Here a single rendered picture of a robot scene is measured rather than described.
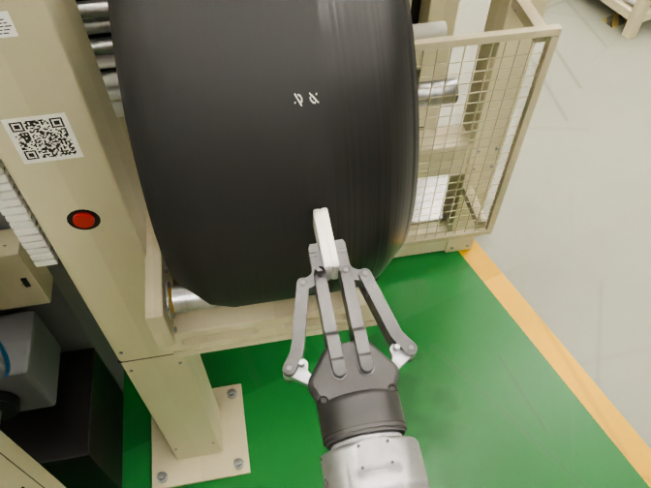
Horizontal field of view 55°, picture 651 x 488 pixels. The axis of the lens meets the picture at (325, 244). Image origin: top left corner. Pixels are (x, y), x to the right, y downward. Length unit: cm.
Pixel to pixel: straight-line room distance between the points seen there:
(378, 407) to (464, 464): 135
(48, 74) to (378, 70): 38
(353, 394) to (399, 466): 7
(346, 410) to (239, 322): 52
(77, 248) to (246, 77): 50
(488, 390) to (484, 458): 21
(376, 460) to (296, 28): 39
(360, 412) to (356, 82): 31
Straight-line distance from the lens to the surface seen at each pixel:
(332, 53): 62
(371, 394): 54
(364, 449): 53
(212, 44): 62
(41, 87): 81
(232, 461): 185
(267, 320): 104
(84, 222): 97
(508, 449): 193
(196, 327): 105
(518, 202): 244
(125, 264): 105
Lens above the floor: 176
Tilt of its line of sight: 53 degrees down
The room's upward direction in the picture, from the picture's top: straight up
